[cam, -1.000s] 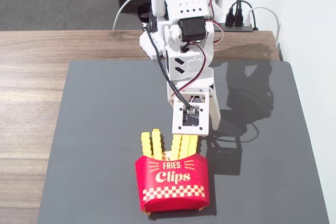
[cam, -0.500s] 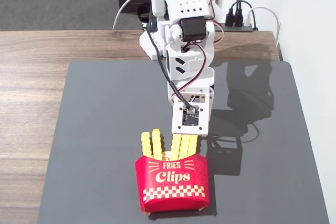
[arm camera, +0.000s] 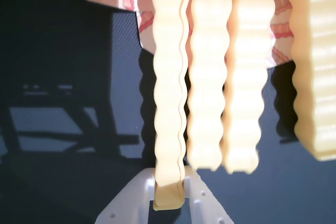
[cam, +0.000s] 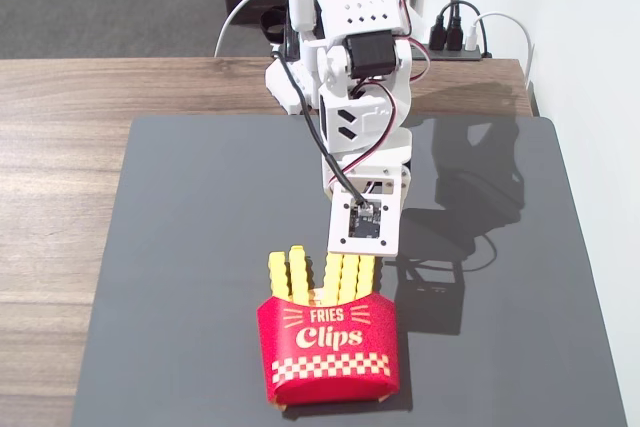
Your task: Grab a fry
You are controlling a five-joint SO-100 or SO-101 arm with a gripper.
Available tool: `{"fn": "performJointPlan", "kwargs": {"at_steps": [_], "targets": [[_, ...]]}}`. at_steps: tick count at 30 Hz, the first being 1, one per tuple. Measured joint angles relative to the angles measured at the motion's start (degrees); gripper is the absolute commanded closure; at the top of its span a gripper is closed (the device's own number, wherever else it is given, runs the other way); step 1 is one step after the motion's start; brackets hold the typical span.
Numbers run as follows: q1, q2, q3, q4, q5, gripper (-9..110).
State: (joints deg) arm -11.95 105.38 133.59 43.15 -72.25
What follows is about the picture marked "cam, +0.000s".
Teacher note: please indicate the red fries clips box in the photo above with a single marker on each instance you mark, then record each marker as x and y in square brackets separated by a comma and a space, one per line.
[327, 347]

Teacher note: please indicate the black power strip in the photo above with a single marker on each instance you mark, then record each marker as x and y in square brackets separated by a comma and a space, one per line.
[450, 53]

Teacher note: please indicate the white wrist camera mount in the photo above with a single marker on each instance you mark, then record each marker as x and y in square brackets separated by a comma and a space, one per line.
[387, 227]

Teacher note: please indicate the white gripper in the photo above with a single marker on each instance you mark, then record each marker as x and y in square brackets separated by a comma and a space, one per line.
[334, 178]

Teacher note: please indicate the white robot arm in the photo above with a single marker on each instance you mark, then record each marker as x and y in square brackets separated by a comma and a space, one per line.
[350, 2]

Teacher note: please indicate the dark grey mat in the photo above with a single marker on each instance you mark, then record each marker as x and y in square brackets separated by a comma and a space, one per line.
[200, 247]

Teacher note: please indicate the yellow wavy fry clip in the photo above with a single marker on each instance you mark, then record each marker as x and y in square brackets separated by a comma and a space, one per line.
[332, 279]
[366, 274]
[299, 272]
[278, 274]
[350, 272]

